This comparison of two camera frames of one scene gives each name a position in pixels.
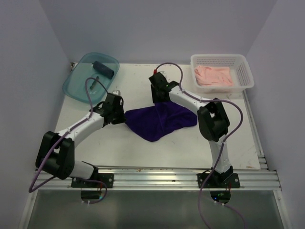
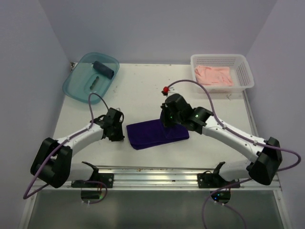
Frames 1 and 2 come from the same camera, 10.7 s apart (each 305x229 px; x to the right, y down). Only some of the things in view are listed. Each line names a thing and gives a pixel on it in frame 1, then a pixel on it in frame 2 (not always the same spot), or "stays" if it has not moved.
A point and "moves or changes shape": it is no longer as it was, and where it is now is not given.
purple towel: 153,122 moves or changes shape
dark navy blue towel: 103,70 stays
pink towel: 213,76 stays
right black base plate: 227,180 stays
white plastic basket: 220,73 stays
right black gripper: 155,98 to 167,122
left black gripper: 122,119 to 120,136
